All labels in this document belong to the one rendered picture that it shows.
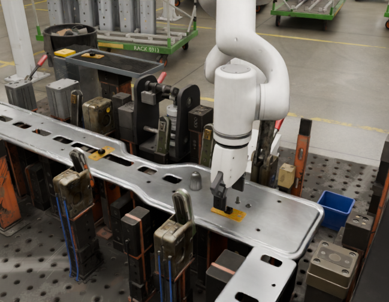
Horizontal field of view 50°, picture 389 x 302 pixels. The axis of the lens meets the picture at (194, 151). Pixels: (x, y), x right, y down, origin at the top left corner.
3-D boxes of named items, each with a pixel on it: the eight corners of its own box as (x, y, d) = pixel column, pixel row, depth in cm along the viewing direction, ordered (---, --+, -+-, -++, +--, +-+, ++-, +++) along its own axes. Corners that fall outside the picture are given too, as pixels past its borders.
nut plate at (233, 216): (209, 211, 102) (210, 207, 102) (217, 203, 105) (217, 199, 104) (240, 222, 98) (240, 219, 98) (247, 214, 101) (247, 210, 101)
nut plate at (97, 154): (96, 161, 123) (96, 157, 122) (87, 157, 125) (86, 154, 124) (115, 149, 129) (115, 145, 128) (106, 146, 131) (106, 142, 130)
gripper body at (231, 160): (228, 123, 96) (226, 163, 102) (205, 140, 89) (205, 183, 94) (257, 130, 93) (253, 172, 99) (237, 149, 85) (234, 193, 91)
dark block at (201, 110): (189, 220, 146) (187, 111, 125) (199, 210, 151) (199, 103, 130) (201, 225, 143) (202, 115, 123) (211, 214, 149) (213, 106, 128)
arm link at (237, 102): (255, 118, 93) (214, 117, 94) (259, 62, 87) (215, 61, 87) (257, 136, 86) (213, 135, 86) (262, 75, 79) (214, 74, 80)
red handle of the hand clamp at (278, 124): (253, 156, 112) (275, 109, 118) (254, 159, 114) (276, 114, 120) (267, 160, 110) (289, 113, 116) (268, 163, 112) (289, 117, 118)
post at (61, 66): (68, 151, 188) (51, 57, 166) (80, 145, 194) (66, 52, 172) (80, 156, 185) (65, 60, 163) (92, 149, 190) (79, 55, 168)
